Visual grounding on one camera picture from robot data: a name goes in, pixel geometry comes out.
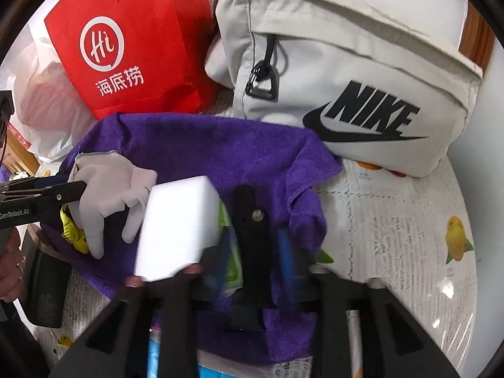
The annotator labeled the black strap with snap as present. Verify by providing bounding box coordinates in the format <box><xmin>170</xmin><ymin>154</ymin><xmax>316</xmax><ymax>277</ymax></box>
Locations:
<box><xmin>230</xmin><ymin>185</ymin><xmax>276</xmax><ymax>331</ymax></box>

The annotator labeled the person's left hand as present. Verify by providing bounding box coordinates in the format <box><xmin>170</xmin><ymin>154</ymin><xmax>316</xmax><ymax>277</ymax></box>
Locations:
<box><xmin>0</xmin><ymin>230</ymin><xmax>26</xmax><ymax>302</ymax></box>

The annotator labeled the red paper bag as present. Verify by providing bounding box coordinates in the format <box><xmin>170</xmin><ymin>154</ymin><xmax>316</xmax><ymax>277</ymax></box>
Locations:
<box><xmin>44</xmin><ymin>0</ymin><xmax>217</xmax><ymax>121</ymax></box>

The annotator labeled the wooden cabinet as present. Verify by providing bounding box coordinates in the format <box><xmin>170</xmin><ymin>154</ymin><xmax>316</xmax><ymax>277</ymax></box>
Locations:
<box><xmin>8</xmin><ymin>142</ymin><xmax>42</xmax><ymax>178</ymax></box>

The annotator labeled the dark green tin box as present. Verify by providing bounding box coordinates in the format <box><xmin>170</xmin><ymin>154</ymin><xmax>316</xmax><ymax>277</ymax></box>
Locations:
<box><xmin>20</xmin><ymin>228</ymin><xmax>73</xmax><ymax>329</ymax></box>

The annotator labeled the yellow mesh pouch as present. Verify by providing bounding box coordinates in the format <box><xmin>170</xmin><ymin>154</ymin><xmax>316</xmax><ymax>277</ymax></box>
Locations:
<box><xmin>59</xmin><ymin>205</ymin><xmax>91</xmax><ymax>255</ymax></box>

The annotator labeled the blue tissue pack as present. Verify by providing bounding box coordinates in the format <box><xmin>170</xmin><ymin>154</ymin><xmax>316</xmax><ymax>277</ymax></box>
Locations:
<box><xmin>147</xmin><ymin>329</ymin><xmax>276</xmax><ymax>378</ymax></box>

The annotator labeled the white sponge block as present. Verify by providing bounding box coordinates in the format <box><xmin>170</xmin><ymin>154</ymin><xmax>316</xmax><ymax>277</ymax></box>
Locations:
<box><xmin>134</xmin><ymin>175</ymin><xmax>223</xmax><ymax>282</ymax></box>

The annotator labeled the purple towel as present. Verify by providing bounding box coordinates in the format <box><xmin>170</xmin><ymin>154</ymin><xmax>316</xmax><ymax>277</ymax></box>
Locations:
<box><xmin>39</xmin><ymin>113</ymin><xmax>343</xmax><ymax>365</ymax></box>

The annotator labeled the grey waist bag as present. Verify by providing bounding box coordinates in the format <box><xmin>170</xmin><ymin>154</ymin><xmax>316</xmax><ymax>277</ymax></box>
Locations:
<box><xmin>205</xmin><ymin>0</ymin><xmax>484</xmax><ymax>178</ymax></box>

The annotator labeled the wooden door frame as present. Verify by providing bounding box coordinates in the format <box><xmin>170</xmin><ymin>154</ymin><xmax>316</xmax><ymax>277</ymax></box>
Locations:
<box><xmin>459</xmin><ymin>4</ymin><xmax>495</xmax><ymax>67</ymax></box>

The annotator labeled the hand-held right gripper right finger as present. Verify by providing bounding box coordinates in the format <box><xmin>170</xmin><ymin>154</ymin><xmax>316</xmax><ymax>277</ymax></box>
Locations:
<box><xmin>276</xmin><ymin>226</ymin><xmax>461</xmax><ymax>378</ymax></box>

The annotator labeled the white plastic bag red label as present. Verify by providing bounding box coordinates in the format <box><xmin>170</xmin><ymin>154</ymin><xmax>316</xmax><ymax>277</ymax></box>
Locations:
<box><xmin>8</xmin><ymin>20</ymin><xmax>95</xmax><ymax>162</ymax></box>

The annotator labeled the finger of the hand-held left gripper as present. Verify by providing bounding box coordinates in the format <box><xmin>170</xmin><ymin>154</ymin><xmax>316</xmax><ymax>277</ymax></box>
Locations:
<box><xmin>0</xmin><ymin>181</ymin><xmax>88</xmax><ymax>215</ymax></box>
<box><xmin>8</xmin><ymin>176</ymin><xmax>73</xmax><ymax>188</ymax></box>

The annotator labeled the white glove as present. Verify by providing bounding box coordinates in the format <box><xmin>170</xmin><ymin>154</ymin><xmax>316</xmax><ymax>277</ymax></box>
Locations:
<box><xmin>69</xmin><ymin>153</ymin><xmax>158</xmax><ymax>260</ymax></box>

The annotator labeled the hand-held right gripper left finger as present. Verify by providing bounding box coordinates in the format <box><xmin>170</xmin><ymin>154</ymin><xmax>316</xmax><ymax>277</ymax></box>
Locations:
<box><xmin>49</xmin><ymin>240</ymin><xmax>237</xmax><ymax>378</ymax></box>

